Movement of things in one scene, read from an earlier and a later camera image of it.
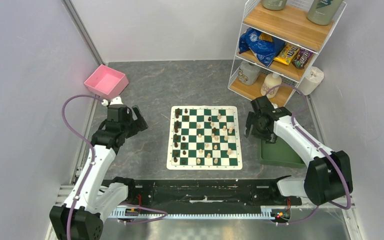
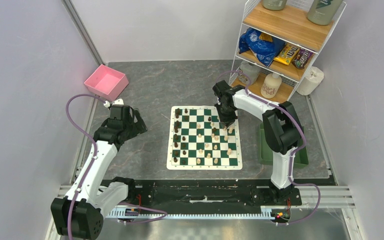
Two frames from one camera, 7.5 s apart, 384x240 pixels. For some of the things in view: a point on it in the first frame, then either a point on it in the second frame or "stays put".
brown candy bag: x=302 y=59 stays put
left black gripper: x=138 y=125 stays put
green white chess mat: x=204 y=137 stays put
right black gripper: x=252 y=119 -> x=230 y=119
